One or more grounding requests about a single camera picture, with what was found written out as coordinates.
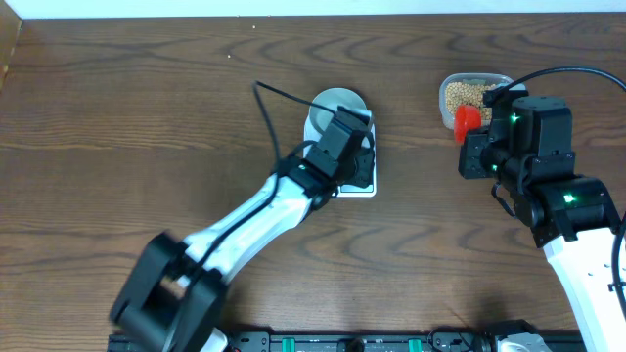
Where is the red measuring scoop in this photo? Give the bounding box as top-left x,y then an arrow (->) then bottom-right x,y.
454,105 -> 482,144

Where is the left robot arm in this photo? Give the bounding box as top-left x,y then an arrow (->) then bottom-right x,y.
110,152 -> 340,351

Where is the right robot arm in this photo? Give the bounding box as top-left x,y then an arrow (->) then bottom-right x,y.
459,90 -> 625,351

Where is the white digital kitchen scale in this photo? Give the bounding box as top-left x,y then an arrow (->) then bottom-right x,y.
303,108 -> 378,198

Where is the white round bowl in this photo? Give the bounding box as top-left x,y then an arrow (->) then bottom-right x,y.
304,88 -> 372,141

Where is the pile of soybeans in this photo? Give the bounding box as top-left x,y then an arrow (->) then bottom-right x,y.
444,82 -> 496,123

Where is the clear plastic container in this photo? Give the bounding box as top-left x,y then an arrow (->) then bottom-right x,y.
439,72 -> 513,130

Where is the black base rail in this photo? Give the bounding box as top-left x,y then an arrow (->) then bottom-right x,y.
107,330 -> 586,352

